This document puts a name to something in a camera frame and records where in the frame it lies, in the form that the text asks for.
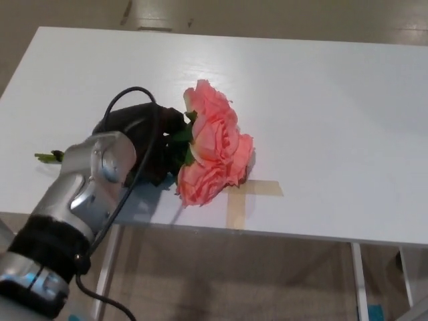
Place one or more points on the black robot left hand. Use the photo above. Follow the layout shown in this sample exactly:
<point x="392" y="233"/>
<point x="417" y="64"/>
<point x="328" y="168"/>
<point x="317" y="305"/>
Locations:
<point x="140" y="123"/>

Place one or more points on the pink rose bouquet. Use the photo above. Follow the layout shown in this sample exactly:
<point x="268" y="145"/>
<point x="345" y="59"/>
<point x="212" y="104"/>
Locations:
<point x="214" y="140"/>

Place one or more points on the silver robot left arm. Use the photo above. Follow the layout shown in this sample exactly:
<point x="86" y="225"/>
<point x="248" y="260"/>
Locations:
<point x="83" y="187"/>

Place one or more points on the short beige masking tape strip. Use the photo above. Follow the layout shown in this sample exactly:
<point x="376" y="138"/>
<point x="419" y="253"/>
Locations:
<point x="264" y="189"/>

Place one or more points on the white table leg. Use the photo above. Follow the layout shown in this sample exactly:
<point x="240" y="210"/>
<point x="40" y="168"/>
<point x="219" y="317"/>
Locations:
<point x="107" y="267"/>
<point x="407" y="277"/>
<point x="360" y="284"/>

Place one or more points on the grey metal frame bar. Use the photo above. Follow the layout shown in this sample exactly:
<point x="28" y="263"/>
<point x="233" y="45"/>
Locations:
<point x="6" y="230"/>

